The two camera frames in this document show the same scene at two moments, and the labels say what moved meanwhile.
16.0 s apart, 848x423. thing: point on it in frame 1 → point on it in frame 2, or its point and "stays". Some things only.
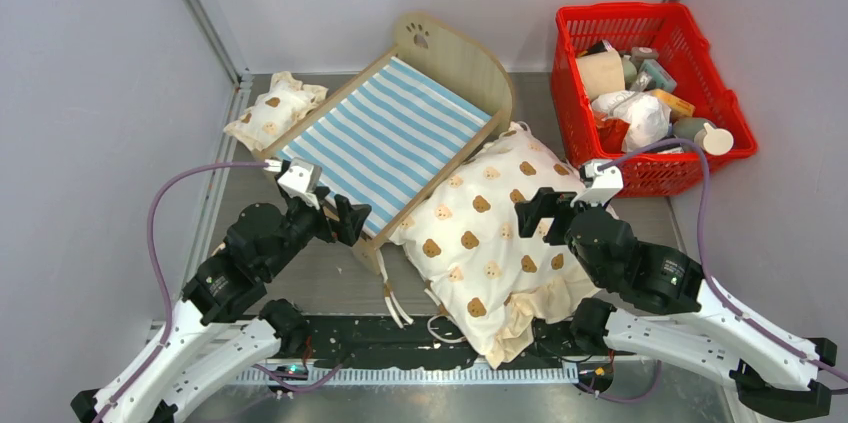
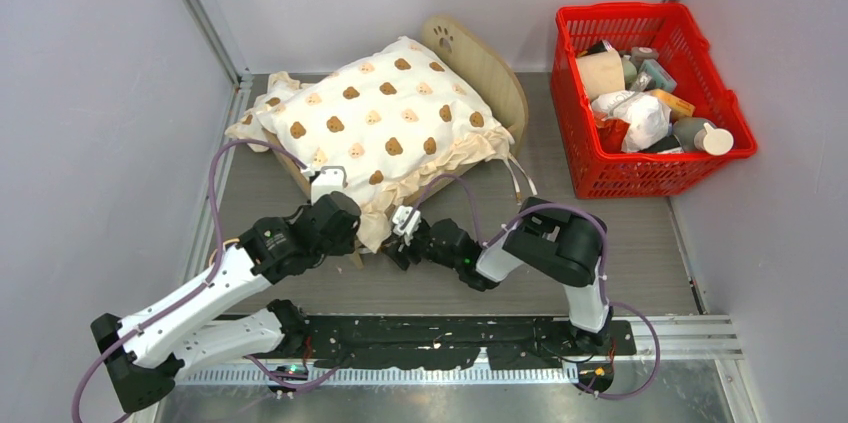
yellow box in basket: [678, 107] stays
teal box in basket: [661, 76] stays
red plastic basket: [630, 75] stays
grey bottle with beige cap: [705, 133] stays
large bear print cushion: [493, 284] → [389, 123]
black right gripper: [545, 204] → [399, 251]
